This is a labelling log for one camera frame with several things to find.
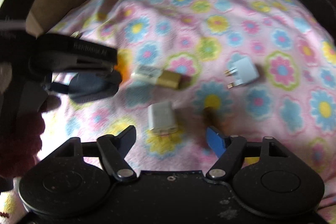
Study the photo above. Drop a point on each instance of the white USB charger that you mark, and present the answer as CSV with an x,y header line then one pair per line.
x,y
161,118

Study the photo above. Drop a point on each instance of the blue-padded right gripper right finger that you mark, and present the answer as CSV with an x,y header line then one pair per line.
x,y
229,151

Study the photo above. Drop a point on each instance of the orange plastic box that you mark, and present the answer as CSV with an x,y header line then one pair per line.
x,y
124,64

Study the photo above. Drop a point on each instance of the floral pink fleece blanket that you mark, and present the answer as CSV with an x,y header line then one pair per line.
x,y
50,164

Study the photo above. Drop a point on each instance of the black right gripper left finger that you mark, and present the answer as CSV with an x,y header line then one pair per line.
x,y
113,150

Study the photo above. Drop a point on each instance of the white and gold tube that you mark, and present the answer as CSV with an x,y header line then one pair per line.
x,y
160,77

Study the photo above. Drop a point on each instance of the dark blue glasses case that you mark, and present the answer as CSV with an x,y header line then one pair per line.
x,y
89,87

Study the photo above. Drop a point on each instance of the white UK plug adapter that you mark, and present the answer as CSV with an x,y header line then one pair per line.
x,y
245,72

